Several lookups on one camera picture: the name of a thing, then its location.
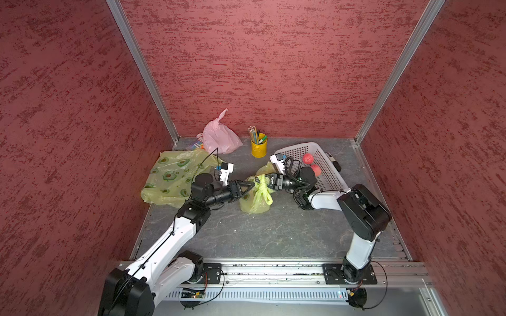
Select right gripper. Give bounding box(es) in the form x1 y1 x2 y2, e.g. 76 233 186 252
256 171 306 190

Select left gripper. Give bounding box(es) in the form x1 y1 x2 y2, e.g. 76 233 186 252
205 179 255 208

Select pink plastic bag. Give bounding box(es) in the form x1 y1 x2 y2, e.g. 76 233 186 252
196 109 243 154

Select green avocado print bag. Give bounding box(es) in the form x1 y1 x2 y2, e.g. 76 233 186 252
140 149 223 208

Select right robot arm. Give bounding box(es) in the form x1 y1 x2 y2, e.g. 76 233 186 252
264 167 392 284

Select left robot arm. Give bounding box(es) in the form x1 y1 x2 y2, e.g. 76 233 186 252
98 173 255 315

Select yellow pencil cup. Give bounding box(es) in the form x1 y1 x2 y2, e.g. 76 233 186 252
251 133 268 159

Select pencils in cup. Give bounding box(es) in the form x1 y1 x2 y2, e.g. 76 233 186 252
248 126 267 145

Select white plastic basket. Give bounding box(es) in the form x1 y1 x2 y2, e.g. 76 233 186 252
270 142 349 192

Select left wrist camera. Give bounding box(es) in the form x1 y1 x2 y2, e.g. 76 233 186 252
214 162 234 186

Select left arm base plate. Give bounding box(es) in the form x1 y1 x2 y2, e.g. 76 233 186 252
178 262 223 287

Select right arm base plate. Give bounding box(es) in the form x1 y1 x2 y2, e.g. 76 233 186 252
322 263 378 286

